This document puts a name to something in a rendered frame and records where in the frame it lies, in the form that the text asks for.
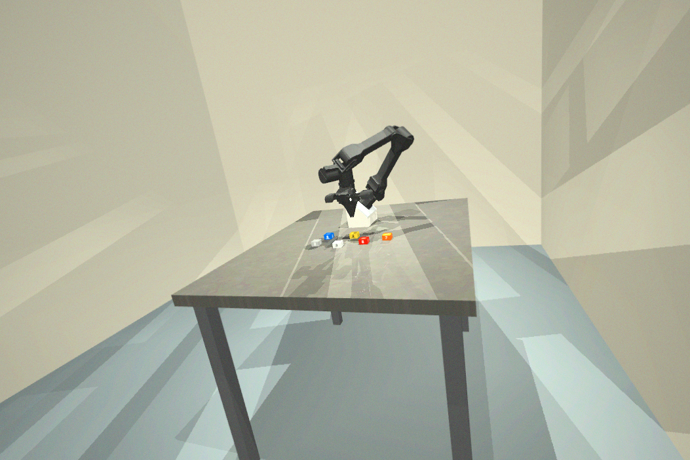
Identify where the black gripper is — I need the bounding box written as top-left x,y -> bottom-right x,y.
325,178 -> 374,218

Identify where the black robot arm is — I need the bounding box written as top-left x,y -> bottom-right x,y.
318,126 -> 414,210

